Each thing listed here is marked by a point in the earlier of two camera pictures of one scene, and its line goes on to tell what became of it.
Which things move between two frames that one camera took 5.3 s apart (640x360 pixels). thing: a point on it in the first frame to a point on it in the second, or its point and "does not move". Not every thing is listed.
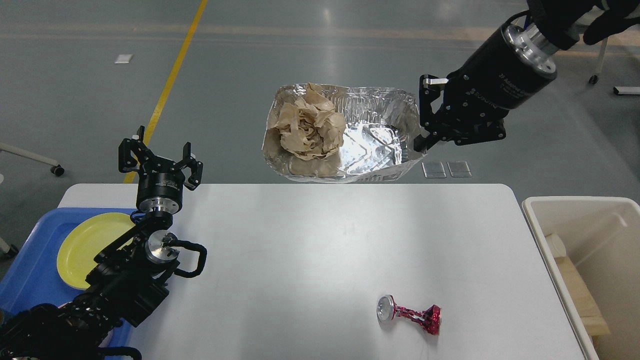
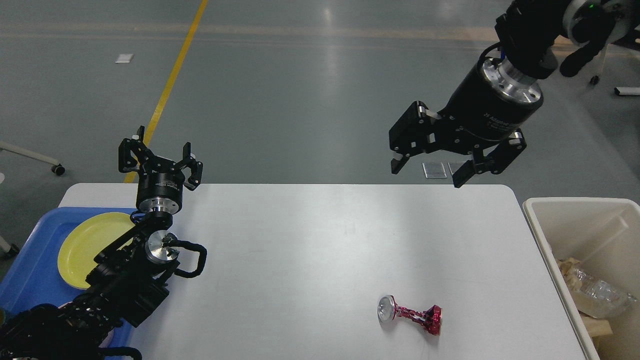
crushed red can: [430, 318] does not move
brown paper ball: [306, 136] to [567, 265]
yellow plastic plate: [84, 240] does not move
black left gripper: [161, 181] does not move
